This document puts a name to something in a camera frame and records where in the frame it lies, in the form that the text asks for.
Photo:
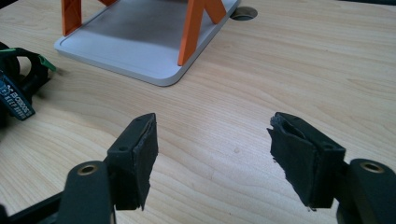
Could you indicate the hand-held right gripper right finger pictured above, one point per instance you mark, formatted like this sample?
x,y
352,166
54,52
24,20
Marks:
x,y
299,161

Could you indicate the white flat tray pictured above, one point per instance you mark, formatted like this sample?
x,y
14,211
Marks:
x,y
137,43

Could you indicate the orange rack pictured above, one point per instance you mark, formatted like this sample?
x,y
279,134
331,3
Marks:
x,y
190,31

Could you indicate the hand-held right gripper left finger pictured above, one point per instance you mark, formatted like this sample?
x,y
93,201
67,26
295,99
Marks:
x,y
132,161

